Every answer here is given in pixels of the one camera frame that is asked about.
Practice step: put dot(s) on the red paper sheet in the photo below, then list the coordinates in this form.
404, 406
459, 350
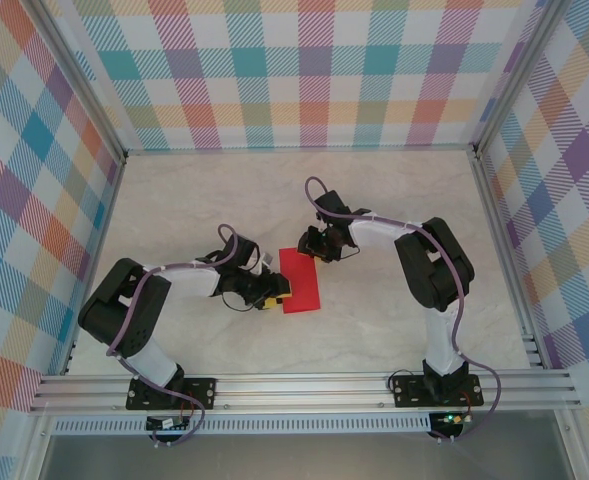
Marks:
304, 285

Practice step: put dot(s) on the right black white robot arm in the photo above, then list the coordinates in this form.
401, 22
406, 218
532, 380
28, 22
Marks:
434, 270

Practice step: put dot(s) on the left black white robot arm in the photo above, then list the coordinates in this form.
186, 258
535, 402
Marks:
124, 310

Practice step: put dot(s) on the grey metal sheet panel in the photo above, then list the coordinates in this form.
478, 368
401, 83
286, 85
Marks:
299, 457

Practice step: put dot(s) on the left small black circuit board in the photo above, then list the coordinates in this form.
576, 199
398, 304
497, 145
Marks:
159, 424

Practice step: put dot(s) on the small black circuit board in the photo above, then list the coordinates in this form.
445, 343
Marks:
159, 424
449, 419

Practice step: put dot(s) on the right small black circuit board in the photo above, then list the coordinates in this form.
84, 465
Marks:
449, 419

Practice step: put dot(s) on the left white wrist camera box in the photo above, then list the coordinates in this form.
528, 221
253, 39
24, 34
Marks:
266, 260

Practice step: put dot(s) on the long aluminium mounting rail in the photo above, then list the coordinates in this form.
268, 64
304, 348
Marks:
299, 392

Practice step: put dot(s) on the thin aluminium wall rail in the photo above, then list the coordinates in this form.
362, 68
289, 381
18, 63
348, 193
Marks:
299, 149

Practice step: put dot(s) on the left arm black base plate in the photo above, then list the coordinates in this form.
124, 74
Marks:
204, 390

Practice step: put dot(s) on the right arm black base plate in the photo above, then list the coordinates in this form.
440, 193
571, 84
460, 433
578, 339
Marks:
409, 392

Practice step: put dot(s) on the aluminium table side rail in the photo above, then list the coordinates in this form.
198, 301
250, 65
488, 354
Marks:
505, 250

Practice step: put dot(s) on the aluminium frame post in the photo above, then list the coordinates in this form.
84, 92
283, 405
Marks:
81, 80
516, 70

